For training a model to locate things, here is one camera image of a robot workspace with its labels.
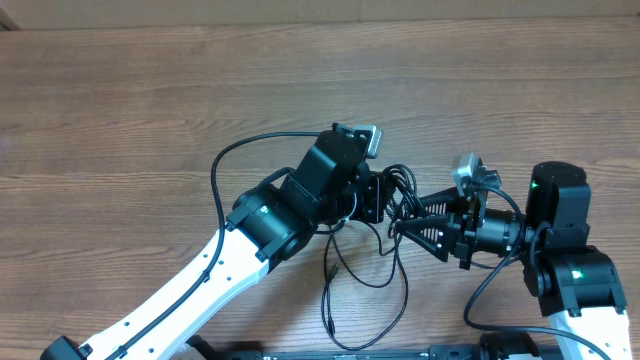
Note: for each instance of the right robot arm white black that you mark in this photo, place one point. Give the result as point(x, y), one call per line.
point(577, 286)

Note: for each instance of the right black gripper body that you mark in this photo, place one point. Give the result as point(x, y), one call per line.
point(466, 235)

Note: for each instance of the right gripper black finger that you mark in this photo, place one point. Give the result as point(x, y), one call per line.
point(443, 202)
point(435, 233)

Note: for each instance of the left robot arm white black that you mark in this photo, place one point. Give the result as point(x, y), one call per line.
point(267, 225)

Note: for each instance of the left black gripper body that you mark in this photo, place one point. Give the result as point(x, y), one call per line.
point(366, 200)

